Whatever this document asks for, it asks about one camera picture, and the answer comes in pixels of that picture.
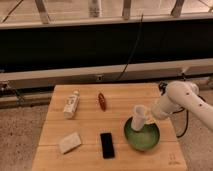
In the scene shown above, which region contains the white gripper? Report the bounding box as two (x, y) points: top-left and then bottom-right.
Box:
(150, 97), (175, 120)

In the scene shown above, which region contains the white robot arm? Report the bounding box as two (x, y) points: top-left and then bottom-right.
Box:
(151, 81), (213, 131)

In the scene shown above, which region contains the red-brown elongated object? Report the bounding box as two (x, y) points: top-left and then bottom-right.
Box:
(98, 93), (106, 111)

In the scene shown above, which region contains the black rectangular block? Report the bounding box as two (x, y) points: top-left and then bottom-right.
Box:
(100, 133), (115, 159)

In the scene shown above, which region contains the white plastic bottle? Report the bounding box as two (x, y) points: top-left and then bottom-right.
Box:
(63, 91), (80, 119)

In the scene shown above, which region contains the beige sponge block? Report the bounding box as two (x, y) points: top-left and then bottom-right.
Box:
(59, 132), (82, 154)

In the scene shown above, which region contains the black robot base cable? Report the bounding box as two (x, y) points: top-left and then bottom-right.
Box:
(157, 81), (208, 139)

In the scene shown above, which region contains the black hanging cable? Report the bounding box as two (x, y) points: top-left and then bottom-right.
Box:
(114, 13), (144, 82)

